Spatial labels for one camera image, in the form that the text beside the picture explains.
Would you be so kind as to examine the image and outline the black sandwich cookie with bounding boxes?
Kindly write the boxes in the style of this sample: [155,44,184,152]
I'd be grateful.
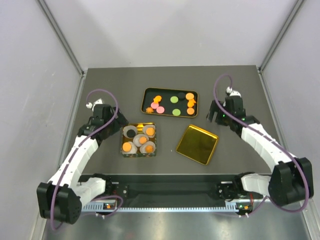
[126,129,136,138]

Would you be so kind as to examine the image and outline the orange round cookie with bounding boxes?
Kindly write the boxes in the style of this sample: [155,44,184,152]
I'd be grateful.
[122,142,132,153]
[186,107,195,116]
[145,127,156,137]
[185,92,195,101]

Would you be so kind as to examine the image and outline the orange flower cookie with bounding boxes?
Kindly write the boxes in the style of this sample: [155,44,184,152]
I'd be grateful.
[138,136,148,145]

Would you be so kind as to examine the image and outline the orange spiky cookie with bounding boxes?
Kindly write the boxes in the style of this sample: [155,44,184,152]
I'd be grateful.
[145,145,154,153]

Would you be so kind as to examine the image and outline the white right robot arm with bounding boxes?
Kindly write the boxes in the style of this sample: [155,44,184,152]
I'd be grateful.
[206,87,314,207]

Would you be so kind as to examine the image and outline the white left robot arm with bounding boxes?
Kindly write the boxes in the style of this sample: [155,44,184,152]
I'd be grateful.
[36,99,128,224]

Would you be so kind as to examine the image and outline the white paper cup top left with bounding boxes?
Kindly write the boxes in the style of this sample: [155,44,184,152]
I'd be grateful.
[123,125,138,138]

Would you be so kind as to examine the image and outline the gold square cookie tin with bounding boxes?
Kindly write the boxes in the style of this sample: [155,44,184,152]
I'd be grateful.
[120,122,158,158]

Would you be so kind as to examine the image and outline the white paper cup centre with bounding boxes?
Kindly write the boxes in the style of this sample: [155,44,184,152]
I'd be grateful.
[132,134,149,147]

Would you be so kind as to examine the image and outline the orange bird cookie right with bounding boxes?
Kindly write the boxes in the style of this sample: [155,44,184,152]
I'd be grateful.
[187,99,197,108]

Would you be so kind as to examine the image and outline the orange bird cookie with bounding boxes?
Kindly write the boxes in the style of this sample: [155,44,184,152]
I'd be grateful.
[153,95,162,104]
[187,99,197,108]

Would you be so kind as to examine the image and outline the orange star cookie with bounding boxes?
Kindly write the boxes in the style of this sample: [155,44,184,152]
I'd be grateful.
[145,107,154,114]

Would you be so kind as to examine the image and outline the white paper cup bottom left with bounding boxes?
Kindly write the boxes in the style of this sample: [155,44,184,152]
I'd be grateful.
[122,141,138,155]

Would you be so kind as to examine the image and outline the gold square tin lid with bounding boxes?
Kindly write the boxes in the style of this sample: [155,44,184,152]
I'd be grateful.
[176,124,219,166]

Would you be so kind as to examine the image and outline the black rectangular tray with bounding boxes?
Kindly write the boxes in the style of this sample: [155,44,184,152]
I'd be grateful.
[141,87,199,118]

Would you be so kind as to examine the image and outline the pink round cookie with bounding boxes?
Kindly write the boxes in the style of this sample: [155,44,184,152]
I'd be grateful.
[150,102,159,110]
[156,106,165,114]

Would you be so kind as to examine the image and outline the white paper cup bottom right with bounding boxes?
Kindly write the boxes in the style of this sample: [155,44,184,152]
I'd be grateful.
[139,141,156,154]

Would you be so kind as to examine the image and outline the black round cookie on tray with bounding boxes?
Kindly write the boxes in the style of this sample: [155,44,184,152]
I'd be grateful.
[177,92,186,101]

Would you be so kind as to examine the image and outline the green round cookie lower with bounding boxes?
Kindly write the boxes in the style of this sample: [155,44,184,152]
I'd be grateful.
[172,108,181,116]

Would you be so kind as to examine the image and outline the green round cookie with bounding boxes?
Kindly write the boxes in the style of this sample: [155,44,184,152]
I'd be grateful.
[170,96,179,104]
[172,108,181,116]

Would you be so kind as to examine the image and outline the orange bird cookie left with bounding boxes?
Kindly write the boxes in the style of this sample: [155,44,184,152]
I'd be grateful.
[153,95,162,104]

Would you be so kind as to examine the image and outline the green round cookie upper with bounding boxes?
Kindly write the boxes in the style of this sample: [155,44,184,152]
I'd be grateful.
[170,96,179,104]

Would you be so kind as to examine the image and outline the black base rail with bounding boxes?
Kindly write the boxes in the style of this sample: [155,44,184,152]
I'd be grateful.
[95,173,262,209]

